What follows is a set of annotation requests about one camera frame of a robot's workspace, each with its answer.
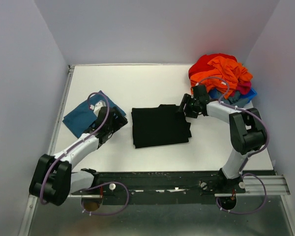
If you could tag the black floral print t-shirt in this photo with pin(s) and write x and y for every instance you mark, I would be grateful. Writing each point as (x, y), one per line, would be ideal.
(159, 126)

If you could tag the grey-teal t-shirt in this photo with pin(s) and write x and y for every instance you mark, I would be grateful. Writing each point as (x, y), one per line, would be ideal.
(235, 101)

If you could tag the teal t-shirt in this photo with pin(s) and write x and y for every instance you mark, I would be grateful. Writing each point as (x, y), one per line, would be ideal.
(80, 118)

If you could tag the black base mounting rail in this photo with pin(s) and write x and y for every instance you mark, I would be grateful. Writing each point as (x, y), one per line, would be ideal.
(161, 188)

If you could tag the orange t-shirt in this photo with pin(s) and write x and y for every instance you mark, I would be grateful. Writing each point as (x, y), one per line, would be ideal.
(225, 76)

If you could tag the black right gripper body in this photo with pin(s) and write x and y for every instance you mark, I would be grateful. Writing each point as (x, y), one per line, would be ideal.
(191, 108)

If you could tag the blue plastic bin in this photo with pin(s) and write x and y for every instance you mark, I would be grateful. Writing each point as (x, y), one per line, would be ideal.
(215, 94)

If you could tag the magenta t-shirt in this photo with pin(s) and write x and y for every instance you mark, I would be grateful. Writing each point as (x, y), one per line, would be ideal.
(244, 87)

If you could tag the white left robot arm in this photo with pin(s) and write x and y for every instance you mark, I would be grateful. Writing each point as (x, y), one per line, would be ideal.
(54, 179)

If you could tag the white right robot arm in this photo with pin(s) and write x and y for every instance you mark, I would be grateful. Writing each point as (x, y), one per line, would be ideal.
(248, 133)

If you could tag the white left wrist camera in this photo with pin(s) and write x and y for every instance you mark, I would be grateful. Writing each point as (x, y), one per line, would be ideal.
(97, 107)

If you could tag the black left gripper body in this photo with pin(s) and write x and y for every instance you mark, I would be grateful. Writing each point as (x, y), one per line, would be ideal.
(117, 123)

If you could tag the aluminium extrusion frame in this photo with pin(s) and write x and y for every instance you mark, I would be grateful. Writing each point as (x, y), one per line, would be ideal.
(156, 161)

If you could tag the red t-shirt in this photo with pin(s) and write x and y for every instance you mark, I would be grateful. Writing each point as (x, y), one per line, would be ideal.
(202, 64)

